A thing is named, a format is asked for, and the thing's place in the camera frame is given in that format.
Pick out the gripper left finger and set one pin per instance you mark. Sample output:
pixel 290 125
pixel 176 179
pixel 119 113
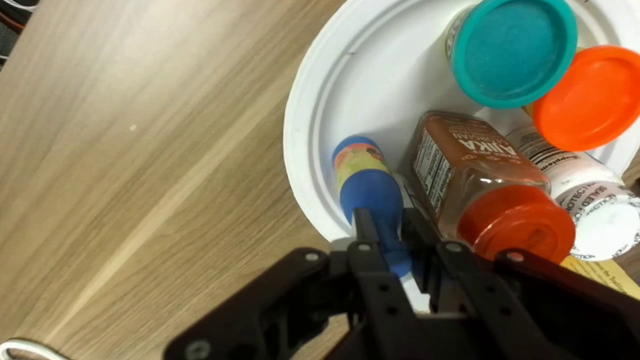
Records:
pixel 280 300

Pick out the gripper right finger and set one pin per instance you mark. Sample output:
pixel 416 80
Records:
pixel 550 310

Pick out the blue bottle with yellow label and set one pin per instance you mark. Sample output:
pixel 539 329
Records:
pixel 372 192

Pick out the white plate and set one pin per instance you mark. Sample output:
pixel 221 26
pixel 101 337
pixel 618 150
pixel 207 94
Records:
pixel 380 80

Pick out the yellow paper sheet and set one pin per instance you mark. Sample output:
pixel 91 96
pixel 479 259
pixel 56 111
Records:
pixel 607 275

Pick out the white bottle with sealed top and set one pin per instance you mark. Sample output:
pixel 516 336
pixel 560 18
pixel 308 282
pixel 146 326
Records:
pixel 595 200

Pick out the spice bottle with red cap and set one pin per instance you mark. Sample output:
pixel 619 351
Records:
pixel 480 170

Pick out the tub with orange lid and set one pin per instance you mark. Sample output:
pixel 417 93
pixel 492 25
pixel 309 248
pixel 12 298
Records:
pixel 595 100

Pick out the tub with teal lid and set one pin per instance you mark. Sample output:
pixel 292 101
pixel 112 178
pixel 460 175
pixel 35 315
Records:
pixel 515 50

